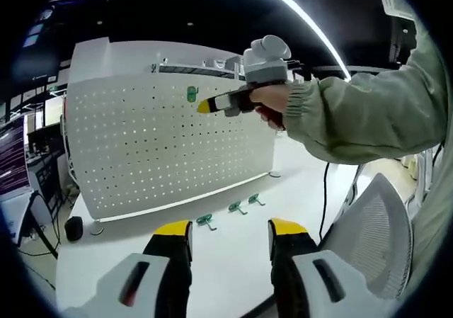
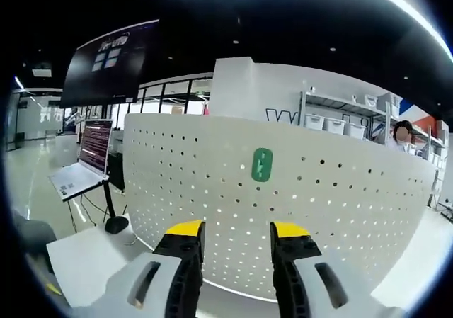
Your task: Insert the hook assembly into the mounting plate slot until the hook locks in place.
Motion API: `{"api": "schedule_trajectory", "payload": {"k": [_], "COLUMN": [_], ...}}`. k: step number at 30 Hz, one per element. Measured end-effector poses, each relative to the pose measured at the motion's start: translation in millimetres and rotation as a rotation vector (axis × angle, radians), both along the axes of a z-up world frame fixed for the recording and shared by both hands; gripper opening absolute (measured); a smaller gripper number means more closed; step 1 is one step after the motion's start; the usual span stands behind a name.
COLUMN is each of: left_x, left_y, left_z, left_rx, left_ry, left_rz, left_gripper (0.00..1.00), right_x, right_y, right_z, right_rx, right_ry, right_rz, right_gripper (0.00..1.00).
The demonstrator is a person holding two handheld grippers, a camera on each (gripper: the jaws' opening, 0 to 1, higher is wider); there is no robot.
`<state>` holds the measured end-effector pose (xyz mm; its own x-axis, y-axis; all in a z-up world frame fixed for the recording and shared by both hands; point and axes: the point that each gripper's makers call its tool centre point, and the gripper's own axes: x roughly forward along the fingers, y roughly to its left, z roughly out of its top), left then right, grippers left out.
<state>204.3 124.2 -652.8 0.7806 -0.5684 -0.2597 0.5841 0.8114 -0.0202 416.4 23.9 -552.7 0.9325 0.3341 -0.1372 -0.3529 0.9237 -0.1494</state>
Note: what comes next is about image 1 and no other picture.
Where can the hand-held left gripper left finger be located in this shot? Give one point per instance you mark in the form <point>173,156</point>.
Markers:
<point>141,286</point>

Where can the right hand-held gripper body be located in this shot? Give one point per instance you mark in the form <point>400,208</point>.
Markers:
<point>265,61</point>

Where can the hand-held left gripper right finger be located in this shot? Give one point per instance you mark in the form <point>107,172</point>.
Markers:
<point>311,286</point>

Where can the green hook assembly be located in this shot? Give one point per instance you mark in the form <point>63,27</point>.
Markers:
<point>204,220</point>
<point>235,206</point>
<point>254,199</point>
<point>191,94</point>

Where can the white perforated mounting plate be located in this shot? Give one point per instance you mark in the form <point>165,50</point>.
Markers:
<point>141,148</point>

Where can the person's right hand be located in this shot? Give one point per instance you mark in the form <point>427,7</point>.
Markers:
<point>274,98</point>

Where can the ceiling light strip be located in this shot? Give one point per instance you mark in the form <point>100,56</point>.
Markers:
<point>311,24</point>

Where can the white mesh office chair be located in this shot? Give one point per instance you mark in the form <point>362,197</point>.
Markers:
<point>375,233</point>

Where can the small black speaker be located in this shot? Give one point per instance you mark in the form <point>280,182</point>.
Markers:
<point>73,230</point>

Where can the white side desk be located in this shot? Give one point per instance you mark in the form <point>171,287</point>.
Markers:
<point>14,208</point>

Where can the laptop with purple text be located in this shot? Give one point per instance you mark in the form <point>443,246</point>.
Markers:
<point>14,155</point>

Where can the large dark wall screen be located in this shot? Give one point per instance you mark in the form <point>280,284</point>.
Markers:
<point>37,40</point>

